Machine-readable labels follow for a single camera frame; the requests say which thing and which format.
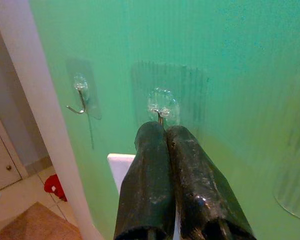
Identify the green corrugated plastic sheet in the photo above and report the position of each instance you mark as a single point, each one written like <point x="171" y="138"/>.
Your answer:
<point x="190" y="37"/>

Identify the white cabinet door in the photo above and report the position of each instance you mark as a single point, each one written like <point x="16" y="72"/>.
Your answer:
<point x="2" y="155"/>

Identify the red object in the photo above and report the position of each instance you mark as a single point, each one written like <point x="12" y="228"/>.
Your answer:
<point x="55" y="186"/>

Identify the brown rug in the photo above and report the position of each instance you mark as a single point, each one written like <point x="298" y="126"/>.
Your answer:
<point x="40" y="222"/>

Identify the clear adhesive metal hook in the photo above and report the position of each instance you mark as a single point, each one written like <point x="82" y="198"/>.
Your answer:
<point x="83" y="87"/>
<point x="165" y="87"/>
<point x="297" y="162"/>

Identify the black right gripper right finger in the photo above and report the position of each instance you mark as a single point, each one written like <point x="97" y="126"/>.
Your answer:
<point x="200" y="187"/>

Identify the white upright post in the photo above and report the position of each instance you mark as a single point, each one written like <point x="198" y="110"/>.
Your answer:
<point x="40" y="87"/>

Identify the white key tag yellow emblem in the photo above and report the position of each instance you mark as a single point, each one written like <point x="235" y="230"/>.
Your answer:
<point x="117" y="166"/>

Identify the round cabinet knob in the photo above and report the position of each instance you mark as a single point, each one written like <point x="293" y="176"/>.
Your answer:
<point x="8" y="167"/>

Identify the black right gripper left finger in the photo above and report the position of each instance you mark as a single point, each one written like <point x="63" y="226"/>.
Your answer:
<point x="146" y="180"/>

